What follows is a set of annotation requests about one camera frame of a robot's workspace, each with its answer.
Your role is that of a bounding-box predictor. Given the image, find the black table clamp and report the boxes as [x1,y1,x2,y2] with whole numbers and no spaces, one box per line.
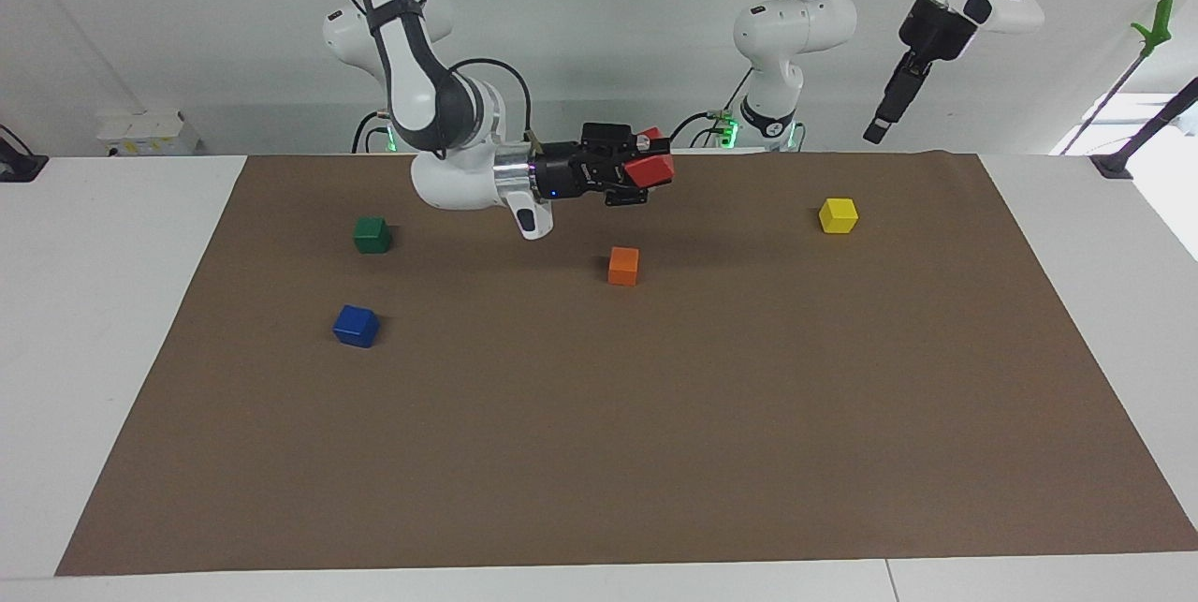
[0,125,50,184]

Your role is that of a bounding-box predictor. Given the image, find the red wooden block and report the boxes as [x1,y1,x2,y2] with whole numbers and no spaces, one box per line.
[623,126,677,190]

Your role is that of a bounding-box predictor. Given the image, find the white wall socket box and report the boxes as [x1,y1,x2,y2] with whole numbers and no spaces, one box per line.
[96,110,200,157]

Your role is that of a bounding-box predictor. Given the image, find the brown paper mat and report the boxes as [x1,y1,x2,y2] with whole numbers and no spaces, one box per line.
[54,151,1198,577]

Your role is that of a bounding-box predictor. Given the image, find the blue wooden block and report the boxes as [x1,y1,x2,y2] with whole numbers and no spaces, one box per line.
[332,304,382,349]

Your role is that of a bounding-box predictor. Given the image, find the black angled stand with foot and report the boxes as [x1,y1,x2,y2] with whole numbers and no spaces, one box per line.
[1090,76,1198,181]

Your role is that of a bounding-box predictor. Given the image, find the black left arm base cable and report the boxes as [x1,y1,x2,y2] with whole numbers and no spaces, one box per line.
[665,66,752,150]

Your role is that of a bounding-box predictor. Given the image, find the green clamp on thin rod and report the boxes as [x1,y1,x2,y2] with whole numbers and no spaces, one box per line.
[1062,0,1176,155]

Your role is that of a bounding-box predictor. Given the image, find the green wooden block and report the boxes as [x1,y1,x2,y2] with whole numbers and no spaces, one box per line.
[353,216,393,255]

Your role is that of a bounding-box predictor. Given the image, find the black right arm base cable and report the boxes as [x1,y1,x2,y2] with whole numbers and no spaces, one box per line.
[351,110,387,154]

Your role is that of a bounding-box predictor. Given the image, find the black arm base cable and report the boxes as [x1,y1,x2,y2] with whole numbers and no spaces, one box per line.
[351,110,387,154]
[665,66,752,150]

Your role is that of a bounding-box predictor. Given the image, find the yellow wooden block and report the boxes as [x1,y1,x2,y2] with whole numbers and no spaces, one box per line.
[819,198,860,235]

